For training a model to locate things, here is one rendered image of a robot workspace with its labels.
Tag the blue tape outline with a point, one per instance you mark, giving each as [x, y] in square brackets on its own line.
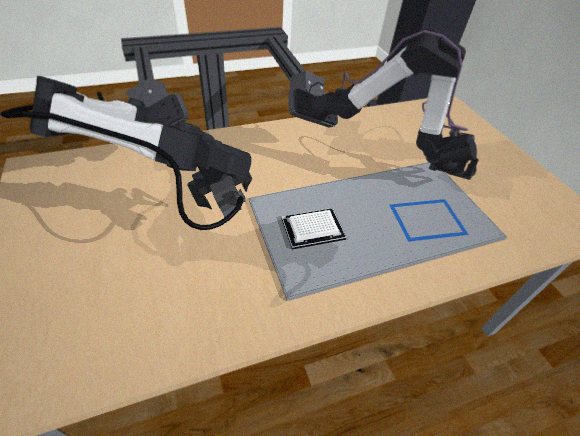
[432, 236]

